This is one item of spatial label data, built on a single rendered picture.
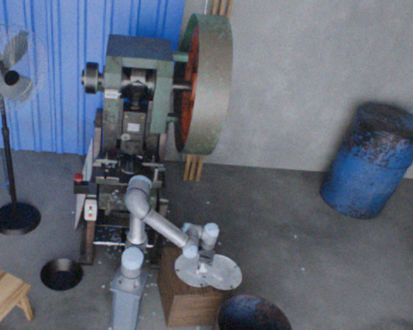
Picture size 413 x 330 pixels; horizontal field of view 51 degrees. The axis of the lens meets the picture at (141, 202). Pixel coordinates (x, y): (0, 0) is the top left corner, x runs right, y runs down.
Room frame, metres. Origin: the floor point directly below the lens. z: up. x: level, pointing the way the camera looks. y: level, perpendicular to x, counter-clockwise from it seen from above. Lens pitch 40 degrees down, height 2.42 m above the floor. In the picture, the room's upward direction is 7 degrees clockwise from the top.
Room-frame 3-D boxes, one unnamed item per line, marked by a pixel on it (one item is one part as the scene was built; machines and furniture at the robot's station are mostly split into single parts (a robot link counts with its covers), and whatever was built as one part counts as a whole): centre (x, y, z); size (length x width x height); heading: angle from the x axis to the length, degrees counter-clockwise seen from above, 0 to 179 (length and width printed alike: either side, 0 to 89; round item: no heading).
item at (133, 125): (2.39, 0.11, 1.04); 0.17 x 0.15 x 0.30; 5
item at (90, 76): (2.42, 0.36, 1.31); 0.22 x 0.12 x 0.22; 5
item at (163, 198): (2.59, -0.14, 0.45); 0.92 x 0.12 x 0.90; 5
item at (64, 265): (1.92, 0.49, 0.04); 0.30 x 0.30 x 0.07
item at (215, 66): (2.56, -0.21, 1.33); 1.03 x 0.28 x 0.82; 5
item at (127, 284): (1.62, 0.01, 0.50); 0.15 x 0.15 x 0.10
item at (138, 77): (2.43, 0.12, 1.27); 0.21 x 0.12 x 0.34; 5
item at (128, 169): (2.25, 0.10, 0.72); 0.25 x 0.14 x 0.14; 5
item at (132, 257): (1.63, 0.01, 0.62); 0.13 x 0.12 x 0.14; 174
